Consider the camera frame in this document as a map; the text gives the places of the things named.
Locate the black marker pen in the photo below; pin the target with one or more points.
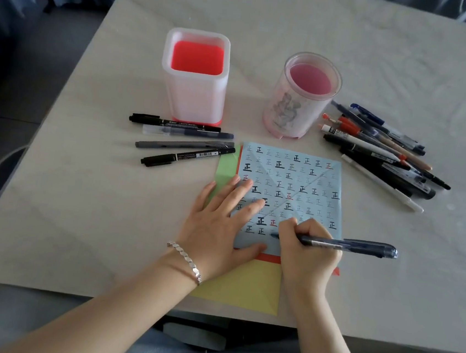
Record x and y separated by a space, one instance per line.
172 122

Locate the person's left hand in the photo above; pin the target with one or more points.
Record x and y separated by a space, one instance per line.
213 243

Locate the person's right hand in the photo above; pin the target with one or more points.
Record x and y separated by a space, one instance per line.
306 265

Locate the square white red pen holder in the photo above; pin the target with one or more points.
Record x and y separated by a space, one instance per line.
191 95

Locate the yellow paper sheet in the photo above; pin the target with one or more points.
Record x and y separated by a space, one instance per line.
254 288

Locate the translucent blue ballpoint pen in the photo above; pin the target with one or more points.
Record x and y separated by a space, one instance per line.
358 247

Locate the red paper sheet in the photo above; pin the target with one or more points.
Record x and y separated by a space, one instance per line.
270 258

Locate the person's right forearm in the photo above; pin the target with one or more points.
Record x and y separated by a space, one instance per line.
327 346

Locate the blue paper with writing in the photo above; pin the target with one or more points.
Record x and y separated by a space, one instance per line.
299 177

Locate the dark navy gel pen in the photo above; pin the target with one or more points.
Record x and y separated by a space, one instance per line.
196 133

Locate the black marker with barcode label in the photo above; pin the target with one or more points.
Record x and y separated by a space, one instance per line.
185 156

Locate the pile of assorted pens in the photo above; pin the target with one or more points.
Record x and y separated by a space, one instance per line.
385 153

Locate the green paper sheet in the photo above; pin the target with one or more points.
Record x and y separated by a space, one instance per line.
225 169

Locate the round pink pen holder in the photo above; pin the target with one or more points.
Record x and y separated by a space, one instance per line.
285 113

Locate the person's left forearm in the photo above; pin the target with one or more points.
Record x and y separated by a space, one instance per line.
97 318

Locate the long grey pen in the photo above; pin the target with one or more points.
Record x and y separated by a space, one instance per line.
178 145

